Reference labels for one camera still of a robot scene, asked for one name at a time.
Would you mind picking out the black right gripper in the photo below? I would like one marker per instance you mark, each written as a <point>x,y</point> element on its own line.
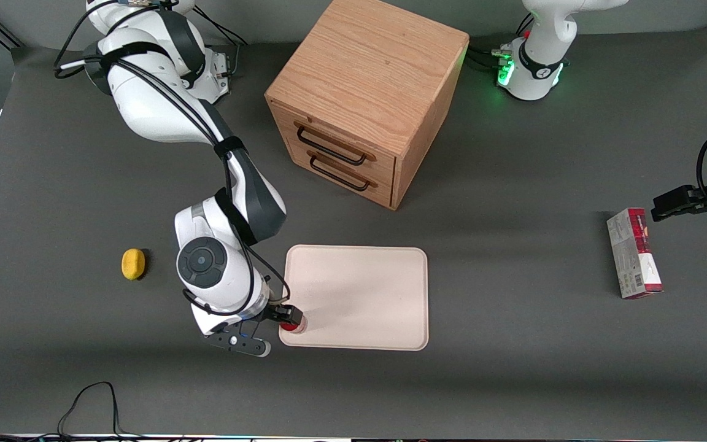
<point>280,314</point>

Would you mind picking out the yellow lemon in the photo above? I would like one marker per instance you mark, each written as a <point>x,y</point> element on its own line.
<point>133,264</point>

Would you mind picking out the red coke bottle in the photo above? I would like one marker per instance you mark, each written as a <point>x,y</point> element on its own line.
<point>295,329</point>

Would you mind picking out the red grey carton box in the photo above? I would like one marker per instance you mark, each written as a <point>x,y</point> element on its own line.
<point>633,255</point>

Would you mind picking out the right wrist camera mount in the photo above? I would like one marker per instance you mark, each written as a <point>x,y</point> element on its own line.
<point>240,344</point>

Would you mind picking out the wooden drawer cabinet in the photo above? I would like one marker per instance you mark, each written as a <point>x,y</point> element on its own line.
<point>366,67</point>

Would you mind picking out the beige plastic tray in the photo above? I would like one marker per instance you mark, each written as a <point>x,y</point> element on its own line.
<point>359,294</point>

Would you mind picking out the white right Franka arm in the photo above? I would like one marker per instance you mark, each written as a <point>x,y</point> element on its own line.
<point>212,270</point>

